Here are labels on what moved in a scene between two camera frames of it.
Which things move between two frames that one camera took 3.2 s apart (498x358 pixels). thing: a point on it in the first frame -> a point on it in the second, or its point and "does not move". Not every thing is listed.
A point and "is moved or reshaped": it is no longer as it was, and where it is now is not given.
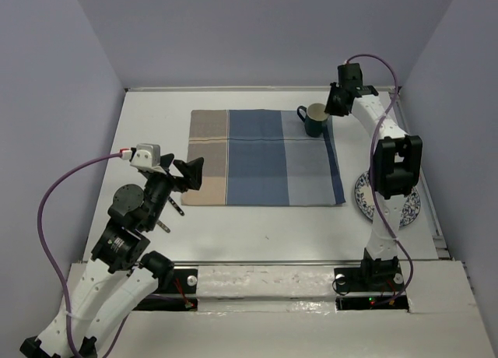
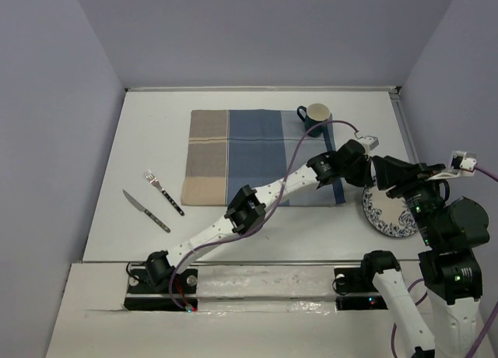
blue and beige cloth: (263, 158) does not move
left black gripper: (193, 172) -> (363, 179)
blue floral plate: (365, 199) is moved or reshaped
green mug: (316, 120) does not move
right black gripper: (330, 107) -> (389, 170)
